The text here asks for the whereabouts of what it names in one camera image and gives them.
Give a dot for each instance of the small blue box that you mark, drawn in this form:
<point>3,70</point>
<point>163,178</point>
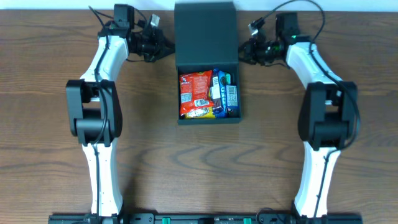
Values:
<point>231,99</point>

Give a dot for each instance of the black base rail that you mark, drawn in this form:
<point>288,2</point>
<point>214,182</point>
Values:
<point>149,218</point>

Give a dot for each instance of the dark blue chocolate bar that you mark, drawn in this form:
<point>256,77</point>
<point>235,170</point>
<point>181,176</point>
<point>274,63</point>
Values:
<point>215,92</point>

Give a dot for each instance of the dark green box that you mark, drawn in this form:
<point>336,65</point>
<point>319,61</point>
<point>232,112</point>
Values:
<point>206,37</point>

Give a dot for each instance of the red snack packet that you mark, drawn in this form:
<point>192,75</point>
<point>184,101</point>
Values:
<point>194,91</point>

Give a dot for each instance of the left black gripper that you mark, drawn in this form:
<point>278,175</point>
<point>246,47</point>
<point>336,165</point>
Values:
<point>156,43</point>

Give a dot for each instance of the green chocolate bar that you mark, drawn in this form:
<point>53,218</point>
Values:
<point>228,79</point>

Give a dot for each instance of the yellow Hacks candy bag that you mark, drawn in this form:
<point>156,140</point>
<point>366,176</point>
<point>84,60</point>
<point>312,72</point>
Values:
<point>200,113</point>

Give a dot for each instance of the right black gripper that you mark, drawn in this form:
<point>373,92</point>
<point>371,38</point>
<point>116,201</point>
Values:
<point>255,51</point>

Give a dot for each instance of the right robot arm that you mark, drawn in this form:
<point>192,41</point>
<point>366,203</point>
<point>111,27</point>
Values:
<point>329,115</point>

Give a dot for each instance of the blue Oreo cookie pack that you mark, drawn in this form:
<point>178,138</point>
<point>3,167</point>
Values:
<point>222,82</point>

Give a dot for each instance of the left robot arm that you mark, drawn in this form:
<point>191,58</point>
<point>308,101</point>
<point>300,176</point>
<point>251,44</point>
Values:
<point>94,110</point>

